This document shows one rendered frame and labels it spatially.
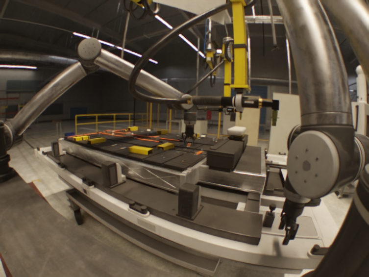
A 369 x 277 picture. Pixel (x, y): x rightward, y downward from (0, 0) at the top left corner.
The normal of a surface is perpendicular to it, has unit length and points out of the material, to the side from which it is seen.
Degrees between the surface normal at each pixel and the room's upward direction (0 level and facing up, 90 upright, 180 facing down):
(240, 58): 90
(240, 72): 90
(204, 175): 90
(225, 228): 0
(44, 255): 0
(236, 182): 90
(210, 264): 0
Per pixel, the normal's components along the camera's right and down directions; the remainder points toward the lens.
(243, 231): 0.04, -0.99
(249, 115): -0.44, 0.12
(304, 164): -0.98, -0.01
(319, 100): -0.89, -0.01
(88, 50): 0.48, 0.16
